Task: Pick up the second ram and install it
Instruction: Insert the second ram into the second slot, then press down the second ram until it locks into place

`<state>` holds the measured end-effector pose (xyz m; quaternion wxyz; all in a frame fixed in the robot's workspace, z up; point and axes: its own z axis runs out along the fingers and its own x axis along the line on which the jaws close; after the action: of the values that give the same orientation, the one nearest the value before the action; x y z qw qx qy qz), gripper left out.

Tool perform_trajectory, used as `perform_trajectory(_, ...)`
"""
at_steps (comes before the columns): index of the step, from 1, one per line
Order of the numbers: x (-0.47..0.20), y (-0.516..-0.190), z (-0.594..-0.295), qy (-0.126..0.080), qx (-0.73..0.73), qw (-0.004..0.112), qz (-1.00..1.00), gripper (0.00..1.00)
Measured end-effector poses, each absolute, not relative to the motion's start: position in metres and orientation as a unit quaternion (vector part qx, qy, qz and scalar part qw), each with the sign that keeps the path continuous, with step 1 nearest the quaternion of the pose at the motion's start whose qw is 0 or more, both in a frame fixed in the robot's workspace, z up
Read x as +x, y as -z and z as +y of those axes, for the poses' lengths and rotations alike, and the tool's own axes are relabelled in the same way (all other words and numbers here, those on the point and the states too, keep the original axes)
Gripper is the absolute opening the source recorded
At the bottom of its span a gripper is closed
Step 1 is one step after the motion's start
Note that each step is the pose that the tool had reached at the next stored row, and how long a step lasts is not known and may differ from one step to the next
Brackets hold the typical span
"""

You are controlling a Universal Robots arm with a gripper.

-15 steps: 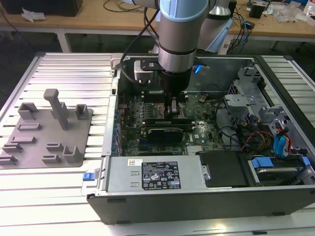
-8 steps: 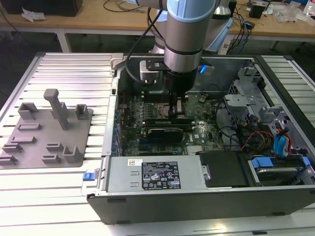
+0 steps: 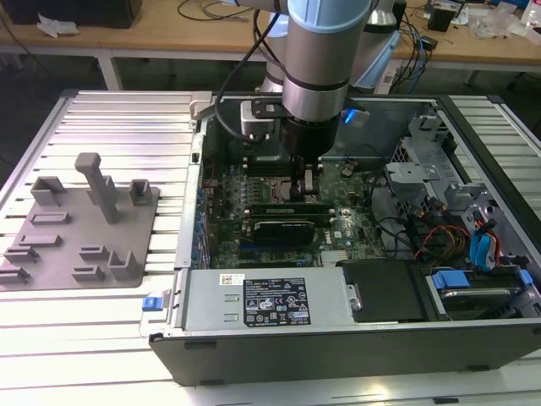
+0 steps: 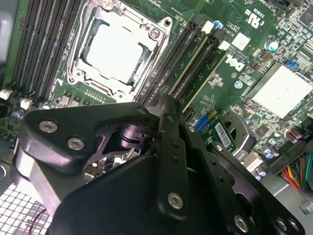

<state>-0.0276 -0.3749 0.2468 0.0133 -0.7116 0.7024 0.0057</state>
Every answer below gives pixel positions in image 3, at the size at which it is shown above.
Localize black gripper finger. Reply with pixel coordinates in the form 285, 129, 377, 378
303, 162, 322, 199
290, 156, 305, 200

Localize RAM stick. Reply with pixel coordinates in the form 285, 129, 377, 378
249, 202, 331, 215

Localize metal CPU socket cover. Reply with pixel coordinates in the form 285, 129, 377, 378
268, 176, 322, 208

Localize green motherboard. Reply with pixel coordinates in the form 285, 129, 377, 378
201, 156, 392, 270

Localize black graphics card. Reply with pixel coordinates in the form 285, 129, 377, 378
243, 217, 318, 247

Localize silver chipset heatsink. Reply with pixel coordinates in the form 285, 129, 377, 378
320, 249, 352, 266

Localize grey metal drive cage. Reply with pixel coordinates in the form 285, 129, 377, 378
383, 113, 504, 255

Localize grey plastic case latch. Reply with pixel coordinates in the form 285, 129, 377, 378
189, 91, 213, 123

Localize black plastic shroud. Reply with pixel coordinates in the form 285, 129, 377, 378
336, 258, 430, 326

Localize silver power supply box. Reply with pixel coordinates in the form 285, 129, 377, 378
167, 266, 364, 337

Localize tall black box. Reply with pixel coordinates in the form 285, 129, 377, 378
394, 0, 407, 34

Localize wooden desk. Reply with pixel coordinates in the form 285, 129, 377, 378
0, 0, 541, 92

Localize small black box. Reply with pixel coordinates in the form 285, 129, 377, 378
427, 6, 457, 31

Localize black PC case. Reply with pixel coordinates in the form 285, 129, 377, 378
139, 91, 541, 388

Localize hard disk in blue carrier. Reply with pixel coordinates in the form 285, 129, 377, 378
426, 264, 536, 325

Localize clear plastic bag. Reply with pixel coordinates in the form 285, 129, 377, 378
468, 6, 522, 41

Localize grey parts rack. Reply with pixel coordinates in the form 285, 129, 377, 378
0, 151, 162, 293

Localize white red box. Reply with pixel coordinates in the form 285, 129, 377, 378
522, 0, 541, 43

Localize wide black device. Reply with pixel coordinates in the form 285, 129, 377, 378
8, 0, 143, 30

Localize crumpled white paper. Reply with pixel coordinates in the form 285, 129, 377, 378
36, 11, 80, 39

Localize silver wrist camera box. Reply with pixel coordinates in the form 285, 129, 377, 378
238, 100, 283, 143

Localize black camera cable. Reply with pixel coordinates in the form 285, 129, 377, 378
213, 8, 280, 145

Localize red yellow power wires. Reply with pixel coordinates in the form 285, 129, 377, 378
413, 223, 473, 261

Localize blue flat data cable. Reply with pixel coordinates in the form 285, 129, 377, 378
471, 219, 502, 274

